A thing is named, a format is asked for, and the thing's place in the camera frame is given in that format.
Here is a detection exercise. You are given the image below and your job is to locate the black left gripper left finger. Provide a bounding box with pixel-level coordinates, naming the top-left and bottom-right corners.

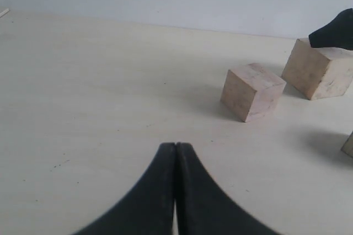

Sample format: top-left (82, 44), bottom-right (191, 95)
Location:
top-left (75, 143), bottom-right (177, 235)

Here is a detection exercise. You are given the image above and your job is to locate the white stick on table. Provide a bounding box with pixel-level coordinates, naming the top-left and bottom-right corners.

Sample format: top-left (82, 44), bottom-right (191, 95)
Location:
top-left (0, 8), bottom-right (9, 18)

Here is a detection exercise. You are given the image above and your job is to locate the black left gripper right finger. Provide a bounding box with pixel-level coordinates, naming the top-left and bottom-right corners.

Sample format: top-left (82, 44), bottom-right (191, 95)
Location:
top-left (175, 142), bottom-right (277, 234)

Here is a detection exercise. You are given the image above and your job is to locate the second largest wooden cube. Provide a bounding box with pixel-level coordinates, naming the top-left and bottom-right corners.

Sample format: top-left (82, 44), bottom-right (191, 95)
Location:
top-left (221, 63), bottom-right (286, 122)

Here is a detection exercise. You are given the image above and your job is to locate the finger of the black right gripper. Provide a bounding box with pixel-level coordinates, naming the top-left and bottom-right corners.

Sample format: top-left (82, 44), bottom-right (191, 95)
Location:
top-left (308, 8), bottom-right (352, 50)

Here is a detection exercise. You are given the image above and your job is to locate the third largest wooden cube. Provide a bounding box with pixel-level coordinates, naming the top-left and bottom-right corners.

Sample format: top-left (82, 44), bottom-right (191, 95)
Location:
top-left (341, 132), bottom-right (353, 158)

